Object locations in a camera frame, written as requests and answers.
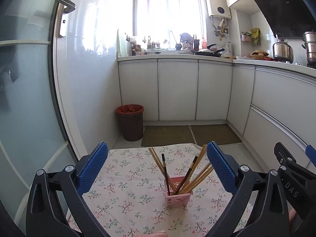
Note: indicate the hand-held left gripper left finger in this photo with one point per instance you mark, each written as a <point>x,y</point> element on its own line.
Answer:
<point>92,167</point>

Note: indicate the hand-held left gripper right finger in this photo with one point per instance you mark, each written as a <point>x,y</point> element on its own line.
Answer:
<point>221,170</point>

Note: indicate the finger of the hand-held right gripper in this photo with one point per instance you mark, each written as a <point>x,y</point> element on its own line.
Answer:
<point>296,177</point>
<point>311,155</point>

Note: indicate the bunch of light wooden chopsticks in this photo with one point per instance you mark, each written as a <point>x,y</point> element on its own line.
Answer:
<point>190,184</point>

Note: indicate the dark brown chopstick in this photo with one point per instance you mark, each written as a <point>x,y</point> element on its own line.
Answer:
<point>165,167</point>
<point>187,172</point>

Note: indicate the pink perforated utensil holder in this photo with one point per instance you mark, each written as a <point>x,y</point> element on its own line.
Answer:
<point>177,200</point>

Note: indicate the olive floor mat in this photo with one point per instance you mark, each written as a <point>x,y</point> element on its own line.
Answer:
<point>167,135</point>
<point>214,134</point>

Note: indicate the floral tablecloth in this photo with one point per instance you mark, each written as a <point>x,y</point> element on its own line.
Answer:
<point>128,195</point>

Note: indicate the brown trash bin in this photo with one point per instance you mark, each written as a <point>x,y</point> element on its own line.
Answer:
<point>130,128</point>

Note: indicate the white kitchen base cabinets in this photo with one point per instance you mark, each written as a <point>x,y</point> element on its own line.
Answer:
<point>177,91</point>

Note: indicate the frosted glass door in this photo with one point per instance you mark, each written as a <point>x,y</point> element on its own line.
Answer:
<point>24,103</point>

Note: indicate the steel steamer pot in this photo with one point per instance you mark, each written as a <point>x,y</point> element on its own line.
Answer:
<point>310,47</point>

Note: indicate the steel kettle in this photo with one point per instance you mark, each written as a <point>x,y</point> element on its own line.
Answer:
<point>282,50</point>

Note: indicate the woven basket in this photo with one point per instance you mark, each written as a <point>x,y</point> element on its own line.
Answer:
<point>259,53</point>

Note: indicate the black frying pan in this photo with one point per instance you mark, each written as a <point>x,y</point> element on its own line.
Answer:
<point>209,53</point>

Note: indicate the white thermos jug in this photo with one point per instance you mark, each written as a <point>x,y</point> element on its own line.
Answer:
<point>228,48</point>

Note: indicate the white cutting board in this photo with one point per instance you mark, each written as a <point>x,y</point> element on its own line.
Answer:
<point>122,44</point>

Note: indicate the red bottle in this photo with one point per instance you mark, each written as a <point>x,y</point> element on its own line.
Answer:
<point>204,44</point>

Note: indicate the stack of steel plates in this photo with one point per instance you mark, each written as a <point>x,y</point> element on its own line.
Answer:
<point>152,52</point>

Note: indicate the yellow packet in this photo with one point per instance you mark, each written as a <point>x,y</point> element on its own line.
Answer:
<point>256,35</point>

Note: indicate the water heater pipes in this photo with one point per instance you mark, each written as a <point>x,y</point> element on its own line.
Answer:
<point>220,27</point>

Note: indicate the black range hood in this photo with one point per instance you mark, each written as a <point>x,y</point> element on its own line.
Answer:
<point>284,9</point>

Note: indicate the kitchen window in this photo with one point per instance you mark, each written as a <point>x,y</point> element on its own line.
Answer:
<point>170,12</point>

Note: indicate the white water heater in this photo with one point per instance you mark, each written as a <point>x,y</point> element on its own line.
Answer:
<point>217,2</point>

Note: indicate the metal wall rack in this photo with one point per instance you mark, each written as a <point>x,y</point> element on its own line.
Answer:
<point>245,38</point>

